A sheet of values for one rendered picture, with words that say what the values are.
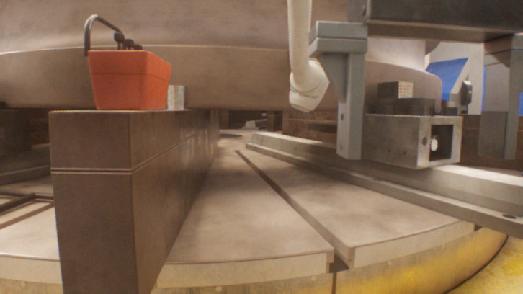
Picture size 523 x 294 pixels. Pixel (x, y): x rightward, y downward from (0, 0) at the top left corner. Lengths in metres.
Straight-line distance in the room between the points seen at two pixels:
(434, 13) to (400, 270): 0.92
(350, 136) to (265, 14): 1.25
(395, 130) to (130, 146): 1.05
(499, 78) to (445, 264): 1.04
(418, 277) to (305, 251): 0.49
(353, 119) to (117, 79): 0.52
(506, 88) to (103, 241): 0.58
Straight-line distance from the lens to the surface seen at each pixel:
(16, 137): 1.74
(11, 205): 1.31
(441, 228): 1.11
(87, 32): 0.67
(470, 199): 1.24
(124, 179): 0.51
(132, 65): 0.62
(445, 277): 1.31
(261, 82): 1.20
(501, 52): 0.29
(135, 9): 1.49
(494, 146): 0.29
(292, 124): 2.89
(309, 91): 0.86
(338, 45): 0.21
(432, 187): 1.29
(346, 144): 0.21
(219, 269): 0.76
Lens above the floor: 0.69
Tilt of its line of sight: 5 degrees down
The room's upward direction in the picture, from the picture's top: 1 degrees clockwise
